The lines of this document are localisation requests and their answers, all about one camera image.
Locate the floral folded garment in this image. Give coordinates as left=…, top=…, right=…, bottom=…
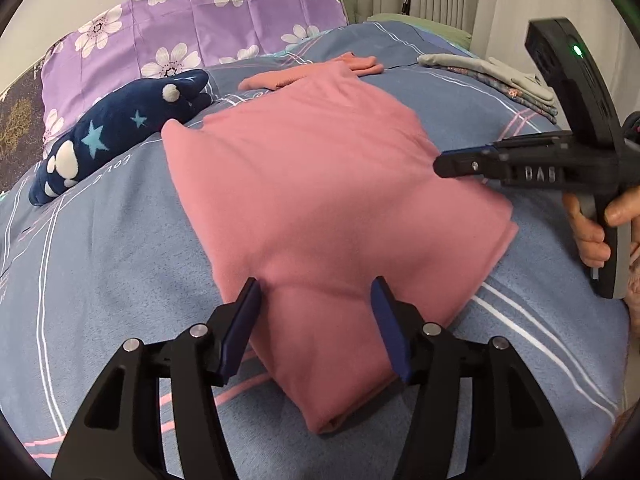
left=447, top=66, right=559, bottom=124

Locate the grey folded garment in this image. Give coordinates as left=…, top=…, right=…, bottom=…
left=417, top=53, right=556, bottom=102

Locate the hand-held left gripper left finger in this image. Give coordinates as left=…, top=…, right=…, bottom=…
left=50, top=277, right=263, bottom=480

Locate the pink garment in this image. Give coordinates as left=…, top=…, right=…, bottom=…
left=161, top=64, right=520, bottom=436

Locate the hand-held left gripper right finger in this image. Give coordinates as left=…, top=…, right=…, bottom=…
left=370, top=276, right=583, bottom=480

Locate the navy star plush toy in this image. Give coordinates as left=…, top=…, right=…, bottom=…
left=28, top=69, right=214, bottom=207

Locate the blue striped bedsheet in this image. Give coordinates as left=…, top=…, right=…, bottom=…
left=0, top=22, right=634, bottom=480

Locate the person's right hand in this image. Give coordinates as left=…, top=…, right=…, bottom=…
left=562, top=186, right=640, bottom=269

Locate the dark patterned cloth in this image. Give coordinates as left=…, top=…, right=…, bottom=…
left=0, top=52, right=57, bottom=194

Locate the salmon orange garment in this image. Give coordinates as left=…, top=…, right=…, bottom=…
left=238, top=52, right=386, bottom=92

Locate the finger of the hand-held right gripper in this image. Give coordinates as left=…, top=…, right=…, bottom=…
left=440, top=139, right=507, bottom=157
left=433, top=153, right=512, bottom=185

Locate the purple floral pillow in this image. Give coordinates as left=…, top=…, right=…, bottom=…
left=41, top=0, right=350, bottom=144

